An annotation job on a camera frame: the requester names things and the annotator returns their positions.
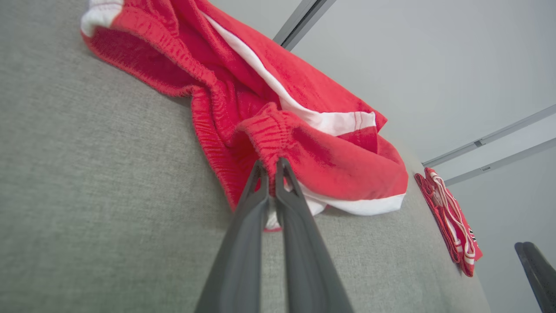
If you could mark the silver wall rail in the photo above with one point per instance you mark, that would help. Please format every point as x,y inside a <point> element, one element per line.
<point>499,133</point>
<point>508,160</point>

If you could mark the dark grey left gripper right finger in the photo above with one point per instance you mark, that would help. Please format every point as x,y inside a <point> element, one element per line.
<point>306,269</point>

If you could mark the red white garment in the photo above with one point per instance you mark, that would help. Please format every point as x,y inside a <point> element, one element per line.
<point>339,169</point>

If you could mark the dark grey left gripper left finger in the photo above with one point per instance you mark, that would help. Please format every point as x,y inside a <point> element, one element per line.
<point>241,269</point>

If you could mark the dark grey wall partition post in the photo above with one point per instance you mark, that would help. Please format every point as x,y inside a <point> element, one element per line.
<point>299,19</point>

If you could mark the red white striped t-shirt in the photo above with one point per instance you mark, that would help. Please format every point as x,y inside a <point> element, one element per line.
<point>451,221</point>

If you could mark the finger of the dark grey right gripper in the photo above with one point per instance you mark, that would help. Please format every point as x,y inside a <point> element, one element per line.
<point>536,291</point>
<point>545,271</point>

